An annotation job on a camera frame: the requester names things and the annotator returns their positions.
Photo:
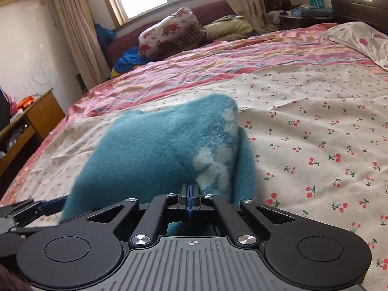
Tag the wooden desk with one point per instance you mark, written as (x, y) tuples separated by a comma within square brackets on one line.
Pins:
[(42, 112)]

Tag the pink plastic bag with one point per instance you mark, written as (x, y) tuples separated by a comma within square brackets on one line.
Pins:
[(13, 106)]

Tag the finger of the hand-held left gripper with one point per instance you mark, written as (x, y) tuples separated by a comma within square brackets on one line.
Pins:
[(51, 206), (24, 230)]

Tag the dark nightstand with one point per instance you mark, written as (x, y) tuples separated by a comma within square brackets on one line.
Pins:
[(297, 22)]

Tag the maroon bench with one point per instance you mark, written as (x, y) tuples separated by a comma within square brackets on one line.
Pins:
[(212, 9)]

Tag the blue crumpled cloth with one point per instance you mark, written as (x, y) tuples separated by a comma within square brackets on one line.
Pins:
[(130, 59)]

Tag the dark wooden headboard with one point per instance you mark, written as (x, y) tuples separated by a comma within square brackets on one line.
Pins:
[(357, 3)]

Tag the olive green pillow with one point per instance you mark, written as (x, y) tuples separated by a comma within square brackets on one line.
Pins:
[(227, 27)]

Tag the blue folded cloth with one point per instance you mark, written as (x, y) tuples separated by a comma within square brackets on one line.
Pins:
[(312, 12)]

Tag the orange plastic item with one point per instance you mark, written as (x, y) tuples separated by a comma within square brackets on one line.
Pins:
[(25, 102)]

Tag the cherry print bed sheet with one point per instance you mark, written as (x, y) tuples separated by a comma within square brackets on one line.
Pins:
[(303, 112)]

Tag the floral folded quilt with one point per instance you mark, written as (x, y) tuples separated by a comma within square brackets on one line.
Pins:
[(163, 33)]

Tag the dark bag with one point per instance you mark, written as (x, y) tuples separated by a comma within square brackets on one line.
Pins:
[(277, 4)]

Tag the dark blue hanging cloth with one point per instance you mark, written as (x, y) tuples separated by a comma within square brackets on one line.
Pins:
[(103, 36)]

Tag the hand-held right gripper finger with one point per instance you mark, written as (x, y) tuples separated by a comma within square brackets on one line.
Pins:
[(193, 201), (188, 201)]

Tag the teal towel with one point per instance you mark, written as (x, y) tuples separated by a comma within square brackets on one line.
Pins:
[(145, 151)]

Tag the pink dotted pillow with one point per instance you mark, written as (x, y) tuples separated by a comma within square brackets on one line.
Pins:
[(357, 39)]

